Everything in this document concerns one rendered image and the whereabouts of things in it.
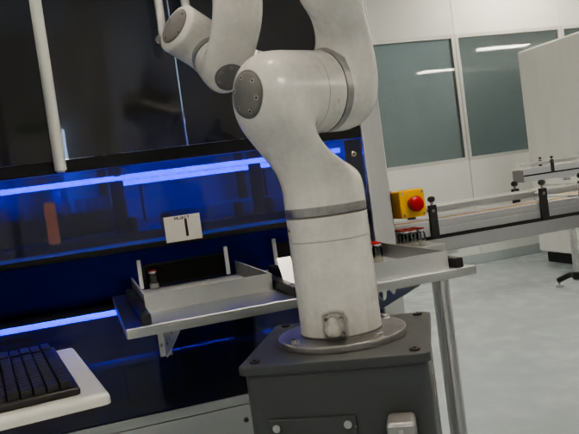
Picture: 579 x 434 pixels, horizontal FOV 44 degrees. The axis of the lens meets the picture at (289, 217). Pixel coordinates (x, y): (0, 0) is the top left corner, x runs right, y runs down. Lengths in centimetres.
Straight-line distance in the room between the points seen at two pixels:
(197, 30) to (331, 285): 47
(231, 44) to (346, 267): 39
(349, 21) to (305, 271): 35
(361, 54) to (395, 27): 607
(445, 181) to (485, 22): 162
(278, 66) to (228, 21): 19
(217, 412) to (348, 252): 86
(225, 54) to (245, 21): 6
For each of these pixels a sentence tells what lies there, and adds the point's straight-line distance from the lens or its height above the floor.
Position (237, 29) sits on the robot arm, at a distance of 114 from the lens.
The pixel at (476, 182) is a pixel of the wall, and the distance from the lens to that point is 734.
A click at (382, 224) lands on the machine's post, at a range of 185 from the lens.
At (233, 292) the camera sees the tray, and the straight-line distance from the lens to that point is 147.
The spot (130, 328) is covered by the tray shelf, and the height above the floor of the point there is 88.
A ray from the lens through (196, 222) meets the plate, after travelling 171.
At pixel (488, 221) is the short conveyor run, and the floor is 90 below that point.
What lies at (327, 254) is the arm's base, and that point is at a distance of 101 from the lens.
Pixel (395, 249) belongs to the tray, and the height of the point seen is 90.
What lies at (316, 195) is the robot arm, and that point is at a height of 107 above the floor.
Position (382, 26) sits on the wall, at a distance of 708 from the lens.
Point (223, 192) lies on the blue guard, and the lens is 172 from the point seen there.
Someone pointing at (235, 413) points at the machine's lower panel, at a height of 56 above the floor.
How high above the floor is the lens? 111
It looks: 3 degrees down
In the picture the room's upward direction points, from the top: 8 degrees counter-clockwise
